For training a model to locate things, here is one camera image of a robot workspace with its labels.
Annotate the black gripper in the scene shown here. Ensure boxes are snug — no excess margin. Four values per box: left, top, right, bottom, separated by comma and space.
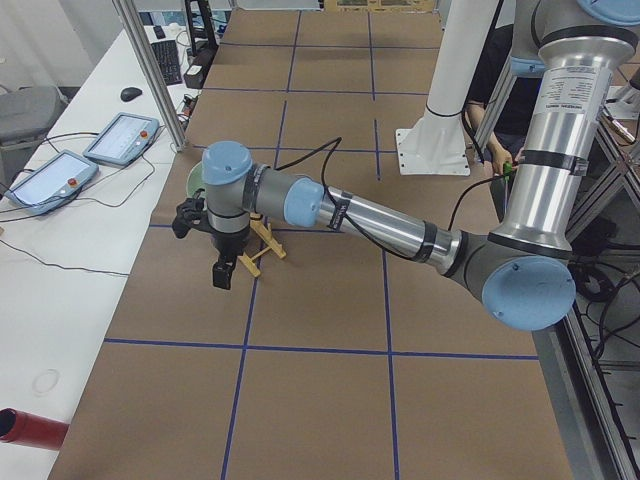
212, 229, 249, 290

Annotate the light green plate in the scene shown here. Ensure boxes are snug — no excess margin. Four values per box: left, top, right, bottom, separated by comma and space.
186, 162, 205, 198

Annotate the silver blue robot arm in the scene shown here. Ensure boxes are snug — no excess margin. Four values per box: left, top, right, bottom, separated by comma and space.
200, 1, 639, 331

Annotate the wooden dish rack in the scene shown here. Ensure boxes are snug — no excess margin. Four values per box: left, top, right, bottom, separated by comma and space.
238, 213, 287, 278

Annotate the far teach pendant tablet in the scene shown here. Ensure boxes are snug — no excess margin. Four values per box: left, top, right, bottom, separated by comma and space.
83, 112, 160, 166

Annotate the teach pendant tablet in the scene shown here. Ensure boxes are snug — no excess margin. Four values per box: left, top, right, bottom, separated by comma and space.
83, 112, 160, 166
6, 150, 99, 215

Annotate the near teach pendant tablet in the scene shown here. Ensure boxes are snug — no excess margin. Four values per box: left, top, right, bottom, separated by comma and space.
6, 150, 99, 215

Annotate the black computer mouse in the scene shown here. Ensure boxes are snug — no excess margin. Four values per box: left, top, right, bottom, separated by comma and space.
120, 87, 142, 102

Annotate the black keyboard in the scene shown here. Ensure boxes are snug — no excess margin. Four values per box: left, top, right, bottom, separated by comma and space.
151, 40, 182, 85

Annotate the grey office chair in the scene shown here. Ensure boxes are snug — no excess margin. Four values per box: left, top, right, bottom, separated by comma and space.
1, 86, 67, 145

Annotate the red cylinder tube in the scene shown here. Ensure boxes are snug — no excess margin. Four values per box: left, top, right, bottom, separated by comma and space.
1, 408, 69, 451

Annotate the seated person in black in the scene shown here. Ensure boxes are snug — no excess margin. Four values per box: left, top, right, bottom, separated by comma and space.
464, 22, 544, 176

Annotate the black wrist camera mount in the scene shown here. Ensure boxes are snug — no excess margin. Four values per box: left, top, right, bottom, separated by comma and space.
171, 198, 213, 239

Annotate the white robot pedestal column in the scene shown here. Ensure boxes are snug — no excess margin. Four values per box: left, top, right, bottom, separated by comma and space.
396, 0, 500, 176

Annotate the aluminium frame post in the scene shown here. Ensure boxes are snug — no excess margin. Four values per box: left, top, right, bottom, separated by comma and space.
112, 0, 187, 152

